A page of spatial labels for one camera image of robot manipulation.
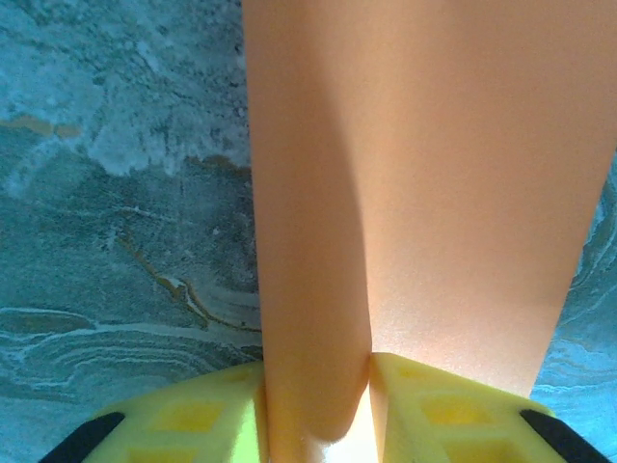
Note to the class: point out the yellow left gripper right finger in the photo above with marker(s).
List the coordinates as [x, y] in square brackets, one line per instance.
[443, 415]

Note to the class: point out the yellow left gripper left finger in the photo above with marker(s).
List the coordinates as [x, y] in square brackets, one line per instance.
[193, 424]

